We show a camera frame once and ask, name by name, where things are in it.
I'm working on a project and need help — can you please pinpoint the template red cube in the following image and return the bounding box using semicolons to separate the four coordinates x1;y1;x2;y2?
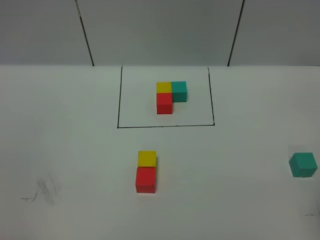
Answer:
156;93;173;115

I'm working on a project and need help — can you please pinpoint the template yellow cube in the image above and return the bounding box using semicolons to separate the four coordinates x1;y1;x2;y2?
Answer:
156;82;172;94

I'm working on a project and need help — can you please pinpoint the template teal cube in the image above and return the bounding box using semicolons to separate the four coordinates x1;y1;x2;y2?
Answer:
171;81;188;103

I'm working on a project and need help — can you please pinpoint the loose teal cube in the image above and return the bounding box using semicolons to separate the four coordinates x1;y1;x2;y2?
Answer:
289;152;318;178

